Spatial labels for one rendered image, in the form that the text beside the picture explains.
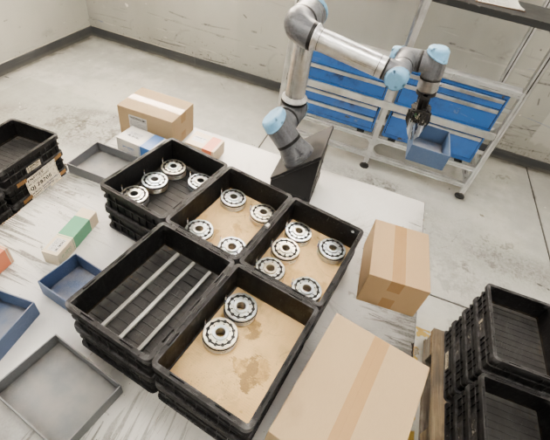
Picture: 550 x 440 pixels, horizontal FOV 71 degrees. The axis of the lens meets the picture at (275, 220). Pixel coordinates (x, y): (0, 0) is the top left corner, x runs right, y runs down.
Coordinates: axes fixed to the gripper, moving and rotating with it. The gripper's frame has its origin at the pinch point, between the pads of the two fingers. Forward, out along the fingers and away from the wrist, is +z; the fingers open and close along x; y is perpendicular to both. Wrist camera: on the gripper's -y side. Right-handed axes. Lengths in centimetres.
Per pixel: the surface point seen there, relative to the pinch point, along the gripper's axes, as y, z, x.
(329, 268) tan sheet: 57, 27, -17
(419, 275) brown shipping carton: 47, 28, 15
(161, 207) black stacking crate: 59, 19, -84
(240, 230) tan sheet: 55, 23, -52
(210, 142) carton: 3, 24, -92
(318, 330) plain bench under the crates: 75, 41, -15
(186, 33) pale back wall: -220, 53, -237
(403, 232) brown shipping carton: 27.9, 27.4, 6.6
